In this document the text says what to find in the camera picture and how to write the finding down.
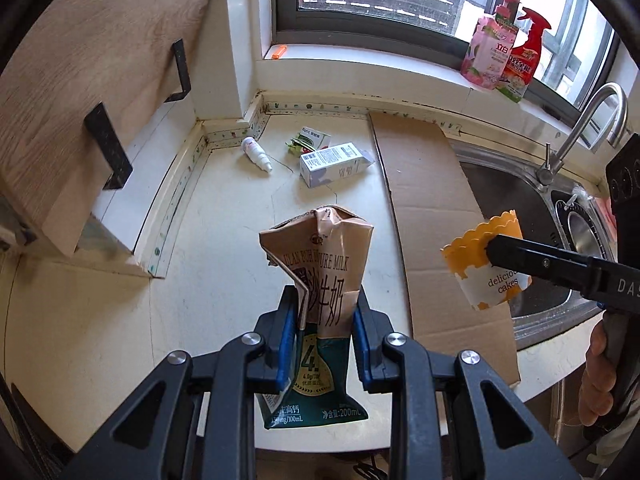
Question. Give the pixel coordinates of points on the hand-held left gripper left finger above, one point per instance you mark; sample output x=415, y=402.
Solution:
x=286, y=345

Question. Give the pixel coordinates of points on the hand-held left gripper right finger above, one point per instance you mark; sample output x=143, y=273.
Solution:
x=361, y=350

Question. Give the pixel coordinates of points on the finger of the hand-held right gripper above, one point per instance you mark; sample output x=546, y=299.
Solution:
x=545, y=262

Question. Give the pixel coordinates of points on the yellow paper cake cup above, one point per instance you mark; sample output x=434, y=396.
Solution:
x=470, y=255

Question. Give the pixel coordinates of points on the brown and green milk carton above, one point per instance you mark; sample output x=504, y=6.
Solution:
x=320, y=270

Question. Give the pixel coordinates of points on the person's right hand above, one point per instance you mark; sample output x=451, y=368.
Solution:
x=595, y=385

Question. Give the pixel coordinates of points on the steel strainer bowl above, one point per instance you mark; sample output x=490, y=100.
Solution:
x=582, y=230

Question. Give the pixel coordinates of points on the pink sponge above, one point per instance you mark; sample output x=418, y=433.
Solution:
x=606, y=210

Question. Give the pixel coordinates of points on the stainless steel sink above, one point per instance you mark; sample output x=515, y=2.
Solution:
x=505, y=200

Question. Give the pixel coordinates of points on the steel faucet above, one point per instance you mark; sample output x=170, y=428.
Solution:
x=575, y=135

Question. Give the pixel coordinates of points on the brown cardboard sheet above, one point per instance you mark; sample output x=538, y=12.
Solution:
x=425, y=200

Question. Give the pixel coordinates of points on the blue and white milk carton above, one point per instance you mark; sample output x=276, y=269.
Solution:
x=330, y=165

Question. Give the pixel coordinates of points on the small white bottle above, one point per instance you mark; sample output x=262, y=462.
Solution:
x=255, y=152

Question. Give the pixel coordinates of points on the red spray bottle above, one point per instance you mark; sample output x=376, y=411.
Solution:
x=520, y=67

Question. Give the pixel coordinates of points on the green and white packet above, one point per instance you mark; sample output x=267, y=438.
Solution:
x=315, y=137

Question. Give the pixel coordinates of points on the pink detergent bottle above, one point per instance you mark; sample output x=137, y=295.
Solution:
x=485, y=60

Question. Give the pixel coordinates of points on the small orange item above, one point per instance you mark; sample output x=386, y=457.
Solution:
x=277, y=52

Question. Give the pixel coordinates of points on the dark framed window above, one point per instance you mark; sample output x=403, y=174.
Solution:
x=350, y=27

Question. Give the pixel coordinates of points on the black metal bracket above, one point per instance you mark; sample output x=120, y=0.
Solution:
x=110, y=150
x=181, y=70

